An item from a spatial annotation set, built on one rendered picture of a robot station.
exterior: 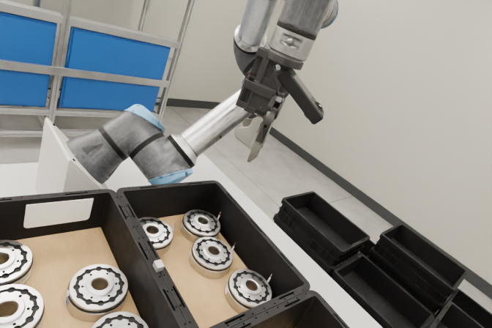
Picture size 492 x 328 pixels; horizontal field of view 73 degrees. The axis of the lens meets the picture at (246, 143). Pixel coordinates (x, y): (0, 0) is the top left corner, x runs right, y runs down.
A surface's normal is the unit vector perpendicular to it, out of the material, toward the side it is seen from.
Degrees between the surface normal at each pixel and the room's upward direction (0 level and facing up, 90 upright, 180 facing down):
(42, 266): 0
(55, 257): 0
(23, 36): 90
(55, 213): 90
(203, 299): 0
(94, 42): 90
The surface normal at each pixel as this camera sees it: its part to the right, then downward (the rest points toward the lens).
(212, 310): 0.35, -0.86
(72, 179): 0.61, 0.51
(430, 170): -0.70, 0.03
